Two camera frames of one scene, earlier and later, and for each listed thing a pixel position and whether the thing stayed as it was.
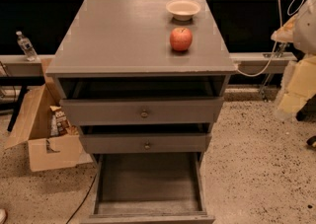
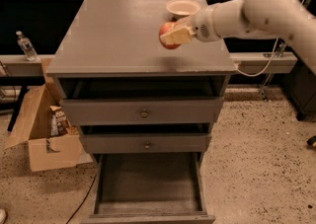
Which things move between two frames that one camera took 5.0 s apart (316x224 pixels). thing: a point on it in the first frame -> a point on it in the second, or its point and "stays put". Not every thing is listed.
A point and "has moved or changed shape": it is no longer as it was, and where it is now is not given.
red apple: [181, 38] has moved or changed shape
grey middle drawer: [146, 143] stays put
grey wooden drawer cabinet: [144, 78] stays put
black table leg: [23, 91] stays put
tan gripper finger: [299, 84] -> [202, 28]
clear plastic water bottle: [27, 47] stays put
